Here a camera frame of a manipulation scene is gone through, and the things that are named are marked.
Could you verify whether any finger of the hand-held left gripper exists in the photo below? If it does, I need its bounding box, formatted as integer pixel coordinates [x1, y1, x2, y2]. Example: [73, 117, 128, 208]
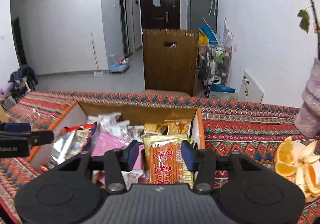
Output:
[0, 123, 31, 132]
[0, 130, 55, 145]

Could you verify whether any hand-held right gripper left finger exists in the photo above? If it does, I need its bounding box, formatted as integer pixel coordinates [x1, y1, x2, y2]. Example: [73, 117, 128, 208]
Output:
[47, 140, 139, 193]

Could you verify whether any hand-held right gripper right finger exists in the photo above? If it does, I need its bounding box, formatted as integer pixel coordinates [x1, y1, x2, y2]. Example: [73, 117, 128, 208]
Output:
[181, 140, 273, 194]

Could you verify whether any orange biscuit stick packet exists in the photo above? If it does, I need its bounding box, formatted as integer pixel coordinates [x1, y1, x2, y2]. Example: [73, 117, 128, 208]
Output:
[142, 134, 195, 188]

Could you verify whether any pile of snack packets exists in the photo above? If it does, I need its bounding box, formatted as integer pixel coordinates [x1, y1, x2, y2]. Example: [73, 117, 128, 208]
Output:
[49, 112, 194, 186]

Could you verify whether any red cardboard box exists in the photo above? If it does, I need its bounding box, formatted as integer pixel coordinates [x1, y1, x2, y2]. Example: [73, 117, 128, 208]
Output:
[30, 100, 206, 172]

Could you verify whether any purple yoga mat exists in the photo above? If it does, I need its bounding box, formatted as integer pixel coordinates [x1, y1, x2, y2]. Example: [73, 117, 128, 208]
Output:
[0, 82, 13, 98]

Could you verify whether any pile of dark clothes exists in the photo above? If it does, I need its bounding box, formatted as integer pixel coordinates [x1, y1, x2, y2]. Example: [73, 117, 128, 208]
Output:
[9, 64, 39, 100]

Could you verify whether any white flat mop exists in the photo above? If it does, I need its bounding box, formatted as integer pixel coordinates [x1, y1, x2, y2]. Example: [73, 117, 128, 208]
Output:
[90, 32, 103, 76]

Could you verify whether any blue pet feeding station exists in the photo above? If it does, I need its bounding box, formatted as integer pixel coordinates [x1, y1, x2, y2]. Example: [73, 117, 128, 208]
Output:
[108, 53, 131, 75]

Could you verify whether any white panel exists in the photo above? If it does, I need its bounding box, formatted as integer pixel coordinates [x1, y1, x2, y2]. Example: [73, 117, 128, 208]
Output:
[237, 70, 265, 103]

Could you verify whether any storage rack with bottles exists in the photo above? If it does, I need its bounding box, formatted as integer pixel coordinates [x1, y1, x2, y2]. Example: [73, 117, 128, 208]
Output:
[199, 44, 233, 89]

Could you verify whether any blue plastic dustpan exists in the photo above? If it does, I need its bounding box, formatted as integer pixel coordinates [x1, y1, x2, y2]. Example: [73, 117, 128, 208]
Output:
[196, 17, 217, 45]

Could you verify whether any white plate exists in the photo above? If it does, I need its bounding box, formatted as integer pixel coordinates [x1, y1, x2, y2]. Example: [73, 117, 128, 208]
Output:
[274, 139, 320, 203]

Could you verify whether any pink ceramic vase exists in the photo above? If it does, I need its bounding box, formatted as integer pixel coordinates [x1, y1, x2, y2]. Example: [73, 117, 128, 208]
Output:
[294, 57, 320, 139]

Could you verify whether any grey interior door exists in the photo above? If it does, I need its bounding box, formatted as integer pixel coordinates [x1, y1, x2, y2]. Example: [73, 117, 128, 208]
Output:
[119, 0, 133, 57]

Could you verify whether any dark front door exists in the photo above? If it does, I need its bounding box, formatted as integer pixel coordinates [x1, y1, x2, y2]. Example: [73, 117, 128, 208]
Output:
[139, 0, 181, 30]

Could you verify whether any grey refrigerator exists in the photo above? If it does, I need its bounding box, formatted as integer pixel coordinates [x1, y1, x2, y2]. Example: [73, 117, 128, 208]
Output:
[187, 0, 218, 30]

